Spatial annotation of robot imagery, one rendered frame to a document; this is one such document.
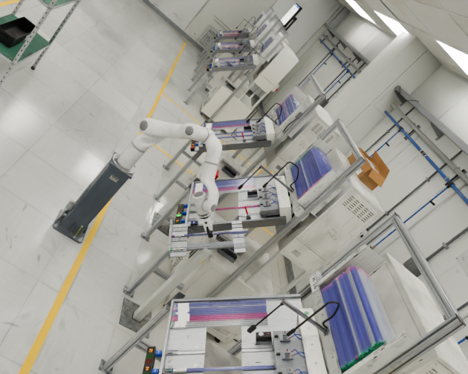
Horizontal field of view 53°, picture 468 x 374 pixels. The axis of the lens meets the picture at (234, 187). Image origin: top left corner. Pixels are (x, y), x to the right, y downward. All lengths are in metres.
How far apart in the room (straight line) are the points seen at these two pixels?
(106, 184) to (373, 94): 4.05
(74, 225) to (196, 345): 1.60
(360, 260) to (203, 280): 1.47
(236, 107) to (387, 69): 2.65
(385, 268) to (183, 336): 1.08
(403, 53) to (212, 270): 4.00
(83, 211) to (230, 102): 4.68
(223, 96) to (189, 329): 5.70
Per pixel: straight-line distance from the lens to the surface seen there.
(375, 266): 2.50
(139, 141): 3.27
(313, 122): 4.55
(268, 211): 3.27
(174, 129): 3.08
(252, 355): 2.37
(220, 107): 7.81
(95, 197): 3.50
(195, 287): 3.61
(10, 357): 2.92
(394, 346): 1.99
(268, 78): 7.73
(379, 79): 6.40
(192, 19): 11.73
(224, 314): 2.57
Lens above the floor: 2.27
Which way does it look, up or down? 20 degrees down
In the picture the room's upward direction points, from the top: 45 degrees clockwise
